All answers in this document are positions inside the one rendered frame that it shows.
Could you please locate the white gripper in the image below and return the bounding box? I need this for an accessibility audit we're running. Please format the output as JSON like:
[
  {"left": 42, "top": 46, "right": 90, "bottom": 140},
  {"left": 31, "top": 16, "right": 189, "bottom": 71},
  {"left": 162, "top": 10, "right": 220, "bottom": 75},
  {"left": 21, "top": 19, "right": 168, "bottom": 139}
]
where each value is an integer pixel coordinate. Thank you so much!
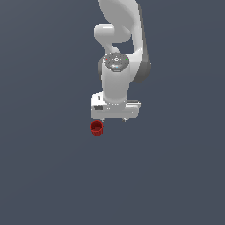
[{"left": 90, "top": 91, "right": 142, "bottom": 123}]

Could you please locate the small red ribbed cup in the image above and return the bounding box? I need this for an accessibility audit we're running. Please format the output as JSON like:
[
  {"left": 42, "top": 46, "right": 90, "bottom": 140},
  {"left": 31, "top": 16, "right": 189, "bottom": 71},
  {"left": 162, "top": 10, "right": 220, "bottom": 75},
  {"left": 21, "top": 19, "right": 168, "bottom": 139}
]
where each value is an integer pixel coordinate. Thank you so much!
[{"left": 89, "top": 120, "right": 105, "bottom": 137}]

